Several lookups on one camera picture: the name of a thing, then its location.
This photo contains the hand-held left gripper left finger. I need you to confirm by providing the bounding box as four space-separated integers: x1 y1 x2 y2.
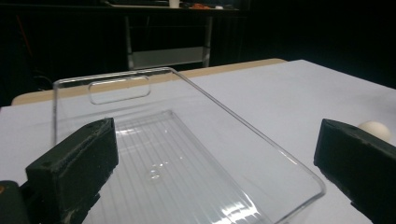
25 117 120 224

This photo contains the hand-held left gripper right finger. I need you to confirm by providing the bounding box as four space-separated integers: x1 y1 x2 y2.
313 118 396 224

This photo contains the small white ball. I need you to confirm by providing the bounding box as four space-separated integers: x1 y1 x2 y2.
358 120 392 144

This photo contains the clear plastic container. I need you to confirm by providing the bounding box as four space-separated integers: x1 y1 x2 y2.
51 66 327 224

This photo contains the white table mat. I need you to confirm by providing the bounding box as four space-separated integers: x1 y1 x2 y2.
0 59 396 224

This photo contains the white metal stand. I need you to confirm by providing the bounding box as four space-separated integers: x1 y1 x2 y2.
102 0 241 71

